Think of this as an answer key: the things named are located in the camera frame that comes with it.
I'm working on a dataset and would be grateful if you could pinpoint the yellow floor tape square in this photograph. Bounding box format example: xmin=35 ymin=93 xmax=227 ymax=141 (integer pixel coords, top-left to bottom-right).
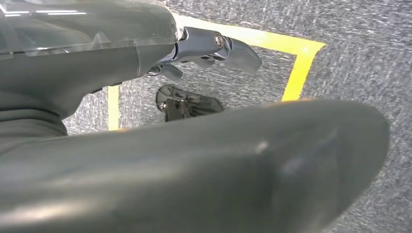
xmin=107 ymin=14 xmax=326 ymax=132

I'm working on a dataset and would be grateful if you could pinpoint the black robot foot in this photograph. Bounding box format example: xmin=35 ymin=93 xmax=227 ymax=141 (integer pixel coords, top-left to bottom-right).
xmin=155 ymin=84 xmax=224 ymax=122

